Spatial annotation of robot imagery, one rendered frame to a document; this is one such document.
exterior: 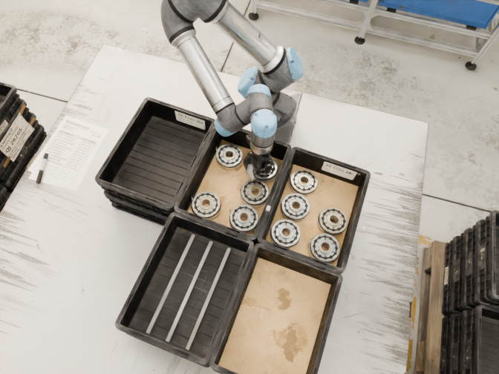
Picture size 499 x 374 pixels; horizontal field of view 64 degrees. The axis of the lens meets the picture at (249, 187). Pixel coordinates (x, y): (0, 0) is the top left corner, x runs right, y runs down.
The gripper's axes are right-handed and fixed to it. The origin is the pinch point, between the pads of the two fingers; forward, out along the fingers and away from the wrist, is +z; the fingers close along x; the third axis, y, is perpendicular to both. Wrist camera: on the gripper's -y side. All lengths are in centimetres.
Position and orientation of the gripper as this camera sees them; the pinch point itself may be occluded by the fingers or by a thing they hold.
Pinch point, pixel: (255, 170)
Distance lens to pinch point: 152.5
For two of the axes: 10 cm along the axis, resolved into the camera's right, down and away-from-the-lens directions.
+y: 3.4, 8.5, -4.1
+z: -0.4, 4.5, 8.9
